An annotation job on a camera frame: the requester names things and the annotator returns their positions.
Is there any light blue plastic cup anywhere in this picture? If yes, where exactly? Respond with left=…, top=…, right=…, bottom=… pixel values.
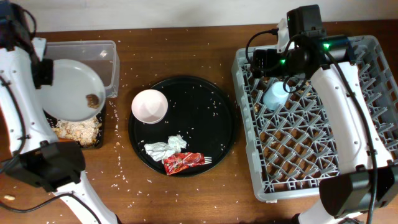
left=262, top=82, right=290, bottom=111

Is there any grey plate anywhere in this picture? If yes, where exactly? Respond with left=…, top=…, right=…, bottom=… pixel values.
left=36, top=59, right=106, bottom=122

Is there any brown food lump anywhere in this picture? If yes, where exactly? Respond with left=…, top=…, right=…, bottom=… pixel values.
left=86, top=94, right=100, bottom=109

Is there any oats and nuts food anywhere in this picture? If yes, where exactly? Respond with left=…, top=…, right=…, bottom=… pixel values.
left=52, top=117, right=102, bottom=147

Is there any pink bowl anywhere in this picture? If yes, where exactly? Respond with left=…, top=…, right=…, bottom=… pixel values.
left=131, top=89, right=169, bottom=124

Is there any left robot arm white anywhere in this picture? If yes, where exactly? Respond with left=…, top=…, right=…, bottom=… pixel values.
left=1, top=1, right=119, bottom=223

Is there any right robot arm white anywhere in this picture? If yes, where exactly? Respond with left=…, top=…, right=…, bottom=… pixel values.
left=245, top=4, right=397, bottom=223

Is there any grey dishwasher rack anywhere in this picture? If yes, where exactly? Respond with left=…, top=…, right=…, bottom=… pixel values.
left=231, top=35, right=397, bottom=203

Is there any clear plastic bin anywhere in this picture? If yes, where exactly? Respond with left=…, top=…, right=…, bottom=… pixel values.
left=45, top=40, right=120, bottom=98

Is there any round black tray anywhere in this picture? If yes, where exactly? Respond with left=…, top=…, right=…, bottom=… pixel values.
left=128, top=76, right=238, bottom=177

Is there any black rectangular tray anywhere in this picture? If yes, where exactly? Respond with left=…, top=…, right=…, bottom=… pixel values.
left=45, top=106, right=106, bottom=149

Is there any white plastic fork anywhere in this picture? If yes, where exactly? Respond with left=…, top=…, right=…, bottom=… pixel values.
left=204, top=157, right=212, bottom=164

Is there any peanut on table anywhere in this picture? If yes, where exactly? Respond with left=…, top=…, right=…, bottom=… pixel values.
left=4, top=195, right=16, bottom=200

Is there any red snack wrapper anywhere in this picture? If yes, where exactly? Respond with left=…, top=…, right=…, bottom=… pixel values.
left=164, top=152, right=205, bottom=175

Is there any crumpled white tissue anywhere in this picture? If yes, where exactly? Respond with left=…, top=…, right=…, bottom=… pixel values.
left=144, top=135, right=187, bottom=162

